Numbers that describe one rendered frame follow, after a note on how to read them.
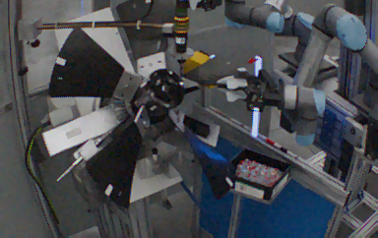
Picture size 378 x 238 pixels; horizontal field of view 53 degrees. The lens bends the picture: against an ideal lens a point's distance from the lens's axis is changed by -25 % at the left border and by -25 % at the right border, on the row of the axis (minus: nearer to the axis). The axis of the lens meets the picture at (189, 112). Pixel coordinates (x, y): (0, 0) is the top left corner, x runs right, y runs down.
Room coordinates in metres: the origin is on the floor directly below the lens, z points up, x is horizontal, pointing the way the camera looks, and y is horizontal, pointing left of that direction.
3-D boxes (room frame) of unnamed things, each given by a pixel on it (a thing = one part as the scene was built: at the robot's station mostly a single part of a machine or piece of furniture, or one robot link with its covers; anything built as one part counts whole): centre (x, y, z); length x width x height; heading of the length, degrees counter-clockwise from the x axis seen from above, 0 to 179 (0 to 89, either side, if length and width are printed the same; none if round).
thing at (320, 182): (1.48, -0.32, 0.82); 0.90 x 0.04 x 0.08; 40
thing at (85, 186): (1.44, 0.41, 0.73); 0.15 x 0.09 x 0.22; 40
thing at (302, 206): (1.48, -0.32, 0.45); 0.82 x 0.02 x 0.66; 40
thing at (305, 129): (1.27, -0.38, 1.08); 0.11 x 0.08 x 0.11; 15
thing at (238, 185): (1.32, -0.23, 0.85); 0.22 x 0.17 x 0.07; 54
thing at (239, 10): (1.53, -0.17, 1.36); 0.11 x 0.08 x 0.11; 57
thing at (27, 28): (1.49, 0.63, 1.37); 0.10 x 0.07 x 0.09; 75
